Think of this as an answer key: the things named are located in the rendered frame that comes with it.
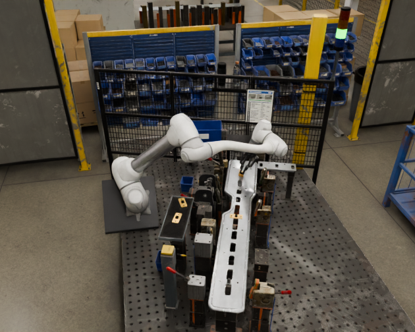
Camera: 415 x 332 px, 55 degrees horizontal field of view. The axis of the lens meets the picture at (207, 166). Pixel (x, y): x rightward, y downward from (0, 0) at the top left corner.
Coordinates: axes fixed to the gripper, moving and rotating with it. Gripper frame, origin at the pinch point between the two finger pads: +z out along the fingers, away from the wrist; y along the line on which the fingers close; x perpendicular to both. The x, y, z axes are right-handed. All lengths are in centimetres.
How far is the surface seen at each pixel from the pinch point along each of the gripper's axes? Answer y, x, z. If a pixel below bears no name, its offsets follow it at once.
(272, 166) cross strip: 21.9, 14.3, -3.5
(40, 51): -212, 122, 24
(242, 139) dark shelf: -3.3, 46.7, -0.4
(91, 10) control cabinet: -323, 590, 103
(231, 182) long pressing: -5.3, -10.4, 8.0
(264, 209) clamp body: 16.0, -43.0, -1.6
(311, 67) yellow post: 23, 53, -74
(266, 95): 1, 51, -41
